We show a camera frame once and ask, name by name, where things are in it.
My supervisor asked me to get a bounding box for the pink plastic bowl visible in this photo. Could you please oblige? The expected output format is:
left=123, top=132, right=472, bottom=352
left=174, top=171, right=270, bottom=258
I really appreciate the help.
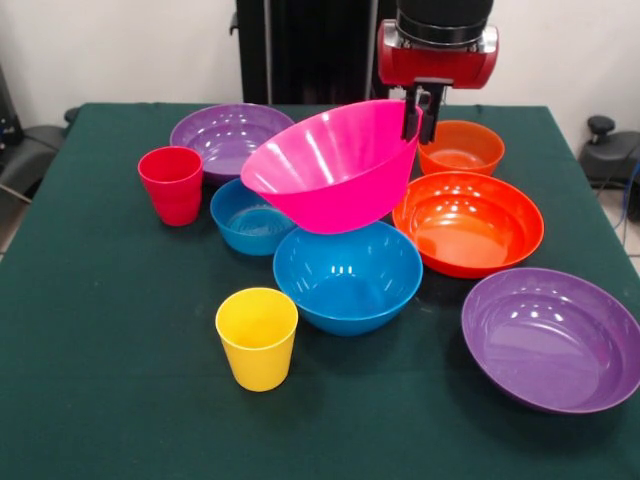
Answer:
left=240, top=98, right=425, bottom=235

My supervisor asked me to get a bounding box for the red plastic cup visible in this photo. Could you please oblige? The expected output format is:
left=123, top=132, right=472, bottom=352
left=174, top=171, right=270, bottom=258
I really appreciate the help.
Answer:
left=137, top=145, right=205, bottom=228

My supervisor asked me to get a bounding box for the small orange plastic bowl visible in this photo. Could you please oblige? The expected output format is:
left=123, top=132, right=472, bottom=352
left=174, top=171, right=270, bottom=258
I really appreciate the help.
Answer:
left=417, top=119, right=506, bottom=177

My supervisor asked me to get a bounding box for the large orange plastic bowl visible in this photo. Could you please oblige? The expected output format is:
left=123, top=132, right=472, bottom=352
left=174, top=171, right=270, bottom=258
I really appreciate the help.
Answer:
left=391, top=171, right=546, bottom=280

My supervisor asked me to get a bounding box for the black padded equipment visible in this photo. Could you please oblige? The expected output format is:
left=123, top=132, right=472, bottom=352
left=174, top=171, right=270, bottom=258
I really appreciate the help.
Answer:
left=0, top=124, right=69, bottom=201

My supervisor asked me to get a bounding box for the large blue plastic bowl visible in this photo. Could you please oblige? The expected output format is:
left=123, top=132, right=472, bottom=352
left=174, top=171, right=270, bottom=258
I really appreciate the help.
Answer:
left=272, top=219, right=424, bottom=338

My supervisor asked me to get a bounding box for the dark green tablecloth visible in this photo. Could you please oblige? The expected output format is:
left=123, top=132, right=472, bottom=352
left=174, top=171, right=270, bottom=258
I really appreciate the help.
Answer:
left=0, top=102, right=640, bottom=480

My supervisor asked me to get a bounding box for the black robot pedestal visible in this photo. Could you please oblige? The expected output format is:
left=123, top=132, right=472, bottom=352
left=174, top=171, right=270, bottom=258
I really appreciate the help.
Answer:
left=229, top=0, right=404, bottom=106

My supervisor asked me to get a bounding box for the black equipment base with knob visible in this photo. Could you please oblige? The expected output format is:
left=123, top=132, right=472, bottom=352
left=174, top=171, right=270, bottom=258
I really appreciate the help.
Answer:
left=578, top=115, right=640, bottom=189

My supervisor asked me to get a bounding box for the blue cable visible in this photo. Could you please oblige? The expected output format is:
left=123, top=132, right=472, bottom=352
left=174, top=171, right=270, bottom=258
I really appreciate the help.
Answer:
left=617, top=159, right=640, bottom=246

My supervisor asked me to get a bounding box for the purple plastic bowl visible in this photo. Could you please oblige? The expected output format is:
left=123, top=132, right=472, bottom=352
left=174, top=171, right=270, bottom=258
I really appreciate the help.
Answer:
left=169, top=103, right=296, bottom=185
left=460, top=267, right=640, bottom=415

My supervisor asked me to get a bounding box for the small blue plastic bowl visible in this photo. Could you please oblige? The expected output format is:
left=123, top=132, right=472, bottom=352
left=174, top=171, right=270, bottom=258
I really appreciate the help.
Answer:
left=209, top=178, right=299, bottom=257

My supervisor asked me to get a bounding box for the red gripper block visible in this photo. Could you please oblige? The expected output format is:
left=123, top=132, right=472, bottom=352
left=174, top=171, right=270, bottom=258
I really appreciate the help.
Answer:
left=377, top=19, right=500, bottom=146

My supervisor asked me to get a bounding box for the yellow plastic cup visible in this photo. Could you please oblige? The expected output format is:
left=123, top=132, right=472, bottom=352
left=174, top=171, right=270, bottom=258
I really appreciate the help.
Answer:
left=215, top=286, right=300, bottom=393

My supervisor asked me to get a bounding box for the dark device box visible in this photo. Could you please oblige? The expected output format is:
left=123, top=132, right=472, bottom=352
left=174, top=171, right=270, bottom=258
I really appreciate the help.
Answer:
left=0, top=64, right=21, bottom=147

